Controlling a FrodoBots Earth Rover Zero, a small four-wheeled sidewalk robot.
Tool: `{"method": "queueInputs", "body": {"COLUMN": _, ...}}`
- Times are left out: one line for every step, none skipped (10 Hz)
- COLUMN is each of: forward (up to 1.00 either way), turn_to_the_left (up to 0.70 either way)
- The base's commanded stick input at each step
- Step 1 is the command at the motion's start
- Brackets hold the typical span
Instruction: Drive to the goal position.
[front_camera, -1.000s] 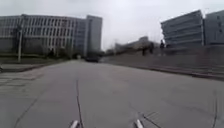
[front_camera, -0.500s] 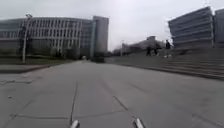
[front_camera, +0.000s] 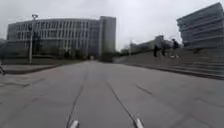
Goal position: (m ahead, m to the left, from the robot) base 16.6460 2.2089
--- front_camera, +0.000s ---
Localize grey paved plaza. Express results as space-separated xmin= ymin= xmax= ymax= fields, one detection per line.
xmin=0 ymin=60 xmax=224 ymax=128

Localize distant low building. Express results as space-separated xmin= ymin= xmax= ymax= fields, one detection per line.
xmin=119 ymin=34 xmax=175 ymax=55

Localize person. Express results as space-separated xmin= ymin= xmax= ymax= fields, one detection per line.
xmin=152 ymin=44 xmax=160 ymax=58
xmin=171 ymin=38 xmax=180 ymax=51

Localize row of dark bushes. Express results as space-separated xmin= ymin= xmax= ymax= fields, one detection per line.
xmin=31 ymin=44 xmax=89 ymax=61

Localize long curved grey building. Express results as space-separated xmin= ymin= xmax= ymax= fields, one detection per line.
xmin=5 ymin=15 xmax=117 ymax=60

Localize robot's own part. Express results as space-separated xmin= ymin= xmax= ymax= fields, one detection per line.
xmin=68 ymin=119 xmax=80 ymax=128
xmin=134 ymin=117 xmax=145 ymax=128

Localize wide stone steps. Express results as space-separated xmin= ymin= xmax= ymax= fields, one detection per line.
xmin=112 ymin=46 xmax=224 ymax=81

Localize street lamp pole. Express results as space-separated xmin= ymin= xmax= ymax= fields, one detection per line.
xmin=28 ymin=13 xmax=39 ymax=65

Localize raised stone kerb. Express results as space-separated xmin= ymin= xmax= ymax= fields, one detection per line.
xmin=0 ymin=63 xmax=65 ymax=76

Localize slanted grey building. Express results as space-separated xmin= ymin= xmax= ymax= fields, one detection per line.
xmin=176 ymin=2 xmax=224 ymax=50

